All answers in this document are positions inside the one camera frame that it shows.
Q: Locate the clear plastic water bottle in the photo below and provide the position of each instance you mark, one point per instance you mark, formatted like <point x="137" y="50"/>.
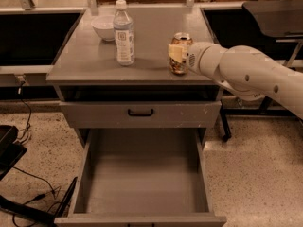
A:
<point x="124" y="34"/>

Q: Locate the black drawer handle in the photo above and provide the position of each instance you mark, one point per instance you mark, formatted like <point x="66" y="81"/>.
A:
<point x="147" y="113"/>

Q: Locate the grey drawer cabinet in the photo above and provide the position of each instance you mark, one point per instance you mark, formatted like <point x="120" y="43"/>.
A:
<point x="87" y="70"/>

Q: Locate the white ceramic bowl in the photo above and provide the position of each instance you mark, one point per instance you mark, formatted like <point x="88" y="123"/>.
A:
<point x="103" y="26"/>

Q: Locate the black equipment base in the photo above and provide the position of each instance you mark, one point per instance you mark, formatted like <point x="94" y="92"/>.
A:
<point x="28" y="196"/>

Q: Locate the grey top drawer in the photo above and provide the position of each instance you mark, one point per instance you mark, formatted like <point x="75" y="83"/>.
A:
<point x="159" y="114"/>

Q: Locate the open grey middle drawer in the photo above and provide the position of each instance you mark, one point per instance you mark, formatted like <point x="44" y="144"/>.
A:
<point x="142" y="178"/>

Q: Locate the orange soda can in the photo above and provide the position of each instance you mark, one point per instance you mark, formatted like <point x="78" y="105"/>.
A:
<point x="176" y="67"/>

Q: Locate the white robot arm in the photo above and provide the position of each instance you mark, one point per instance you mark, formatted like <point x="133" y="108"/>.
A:
<point x="244" y="71"/>

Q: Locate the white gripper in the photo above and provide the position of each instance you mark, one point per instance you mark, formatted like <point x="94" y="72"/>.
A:
<point x="193" y="59"/>

